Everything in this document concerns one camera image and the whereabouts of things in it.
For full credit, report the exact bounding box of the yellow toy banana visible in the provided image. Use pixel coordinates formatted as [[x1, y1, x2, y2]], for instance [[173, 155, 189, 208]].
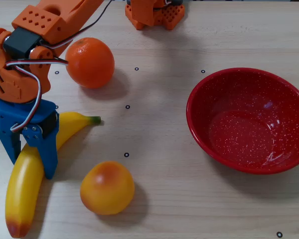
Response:
[[4, 112, 102, 239]]

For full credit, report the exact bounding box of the orange robot base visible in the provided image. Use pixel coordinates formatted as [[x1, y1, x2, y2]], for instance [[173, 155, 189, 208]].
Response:
[[125, 0, 185, 31]]

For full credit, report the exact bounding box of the yellow orange peach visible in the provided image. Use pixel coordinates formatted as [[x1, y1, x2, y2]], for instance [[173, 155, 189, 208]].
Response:
[[80, 161, 136, 216]]

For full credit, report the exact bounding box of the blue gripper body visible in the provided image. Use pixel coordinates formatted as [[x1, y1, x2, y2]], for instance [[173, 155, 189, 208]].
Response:
[[0, 98, 60, 139]]

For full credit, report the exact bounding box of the orange fruit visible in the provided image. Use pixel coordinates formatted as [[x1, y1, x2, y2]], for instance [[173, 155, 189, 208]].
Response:
[[65, 37, 115, 89]]

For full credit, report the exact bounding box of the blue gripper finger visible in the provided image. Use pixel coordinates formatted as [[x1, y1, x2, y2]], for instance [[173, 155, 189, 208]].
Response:
[[0, 132, 22, 165], [21, 123, 60, 180]]

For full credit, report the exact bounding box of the red speckled bowl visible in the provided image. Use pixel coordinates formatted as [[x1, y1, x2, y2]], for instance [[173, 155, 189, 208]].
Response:
[[186, 67, 299, 175]]

